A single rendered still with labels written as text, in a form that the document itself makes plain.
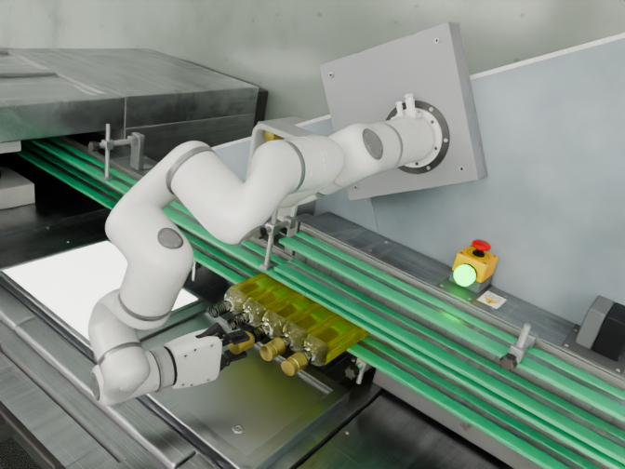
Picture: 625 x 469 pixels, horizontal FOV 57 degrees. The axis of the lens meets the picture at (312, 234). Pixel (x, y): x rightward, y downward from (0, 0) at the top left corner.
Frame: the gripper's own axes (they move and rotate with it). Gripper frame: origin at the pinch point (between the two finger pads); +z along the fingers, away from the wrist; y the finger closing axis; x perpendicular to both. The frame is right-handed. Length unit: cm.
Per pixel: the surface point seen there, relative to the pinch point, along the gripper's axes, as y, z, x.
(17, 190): -8, -16, 109
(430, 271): 15.3, 40.9, -11.5
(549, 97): 56, 51, -20
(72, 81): 23, 7, 127
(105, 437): -14.8, -25.8, 2.1
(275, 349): 1.3, 5.5, -5.7
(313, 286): 6.3, 22.4, 4.9
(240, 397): -12.6, 1.3, -1.9
